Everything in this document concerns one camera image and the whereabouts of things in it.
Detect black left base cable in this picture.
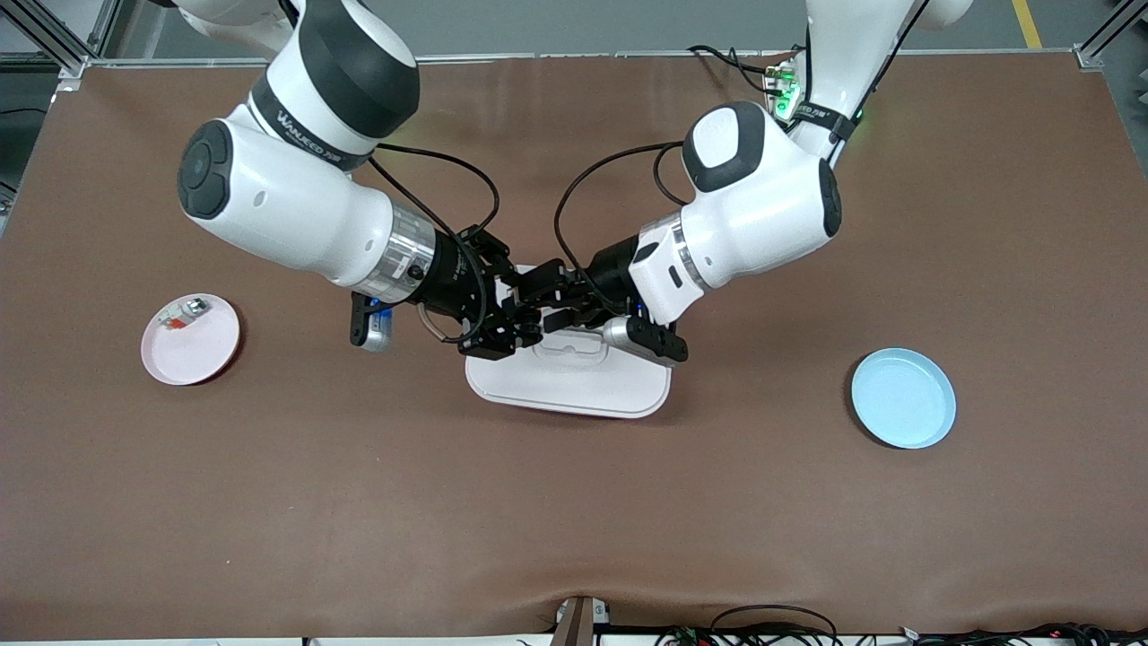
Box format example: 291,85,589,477
689,43,795,95

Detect long black cable bundle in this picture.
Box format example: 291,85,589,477
897,621,1148,646

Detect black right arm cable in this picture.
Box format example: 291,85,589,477
363,142,501,344

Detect looped black cable bundle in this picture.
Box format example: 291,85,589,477
659,605,844,646

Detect white and red switch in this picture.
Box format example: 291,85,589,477
154,298,210,331

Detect light blue round plate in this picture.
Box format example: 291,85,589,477
850,347,958,450

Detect brown table mat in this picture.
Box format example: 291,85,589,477
0,51,1148,640

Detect pale pink round plate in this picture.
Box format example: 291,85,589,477
141,292,241,387

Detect silver table edge rail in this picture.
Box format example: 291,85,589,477
85,49,1091,69

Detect aluminium frame profile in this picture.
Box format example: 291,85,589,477
1072,0,1148,73
0,0,122,91

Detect white lidded plastic box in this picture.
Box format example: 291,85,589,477
465,263,674,421

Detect brown camera mount bracket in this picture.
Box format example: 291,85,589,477
549,595,613,646

